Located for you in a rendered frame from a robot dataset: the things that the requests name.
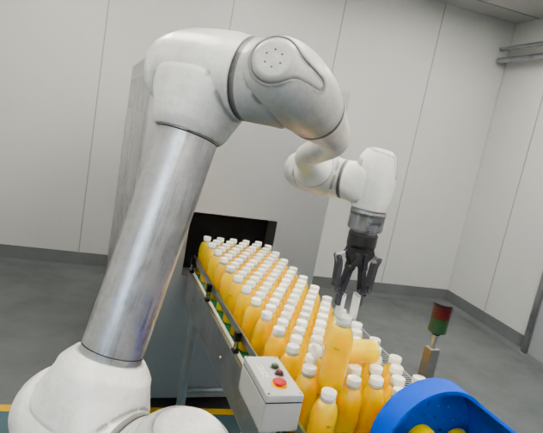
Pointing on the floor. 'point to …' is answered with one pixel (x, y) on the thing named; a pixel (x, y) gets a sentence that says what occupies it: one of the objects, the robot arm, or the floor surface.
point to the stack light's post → (429, 362)
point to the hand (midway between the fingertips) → (347, 306)
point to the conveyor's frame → (216, 342)
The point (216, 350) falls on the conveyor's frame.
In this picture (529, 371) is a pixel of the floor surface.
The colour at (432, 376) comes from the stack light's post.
